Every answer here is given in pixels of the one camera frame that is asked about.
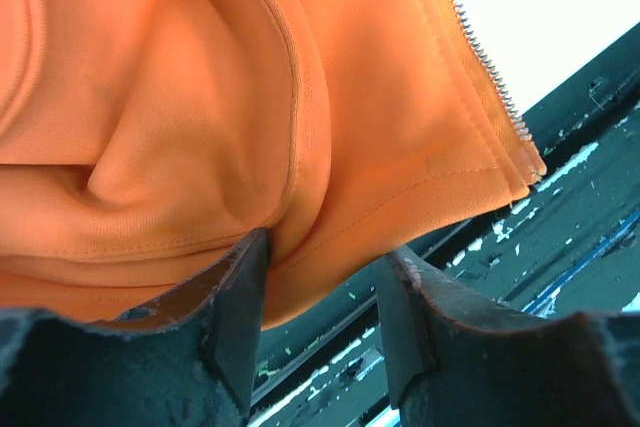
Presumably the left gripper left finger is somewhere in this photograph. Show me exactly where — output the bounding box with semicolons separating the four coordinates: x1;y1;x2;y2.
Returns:
1;228;269;426

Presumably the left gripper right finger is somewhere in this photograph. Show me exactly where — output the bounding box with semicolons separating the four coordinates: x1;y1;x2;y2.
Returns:
375;247;639;426

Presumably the orange jacket pink lining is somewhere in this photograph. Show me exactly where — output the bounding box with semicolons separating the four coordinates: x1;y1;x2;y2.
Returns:
1;0;546;328

